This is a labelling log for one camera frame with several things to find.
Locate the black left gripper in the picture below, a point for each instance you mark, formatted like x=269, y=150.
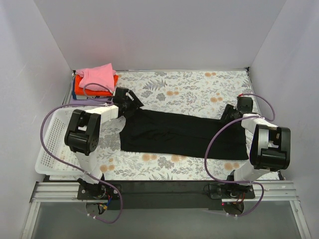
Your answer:
x=128, y=102

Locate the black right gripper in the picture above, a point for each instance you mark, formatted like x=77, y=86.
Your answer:
x=230, y=114

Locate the black t shirt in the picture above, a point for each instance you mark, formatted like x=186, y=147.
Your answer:
x=166, y=133

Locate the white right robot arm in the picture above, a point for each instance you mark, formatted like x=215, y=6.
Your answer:
x=269, y=152

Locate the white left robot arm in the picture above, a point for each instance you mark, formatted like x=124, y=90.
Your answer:
x=83, y=132

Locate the lavender folded t shirt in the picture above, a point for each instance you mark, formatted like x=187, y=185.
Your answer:
x=89, y=102

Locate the floral patterned table mat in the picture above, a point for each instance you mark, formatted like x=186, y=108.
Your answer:
x=197, y=93

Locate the pink folded t shirt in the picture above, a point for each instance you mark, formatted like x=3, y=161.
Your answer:
x=97, y=79

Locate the orange folded t shirt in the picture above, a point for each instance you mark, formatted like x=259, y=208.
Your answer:
x=77, y=91

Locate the white plastic basket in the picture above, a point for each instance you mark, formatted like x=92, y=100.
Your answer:
x=53, y=139

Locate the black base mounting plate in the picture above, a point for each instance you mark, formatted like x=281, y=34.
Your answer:
x=163, y=194

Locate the aluminium frame rail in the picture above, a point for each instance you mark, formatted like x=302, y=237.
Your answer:
x=52, y=206

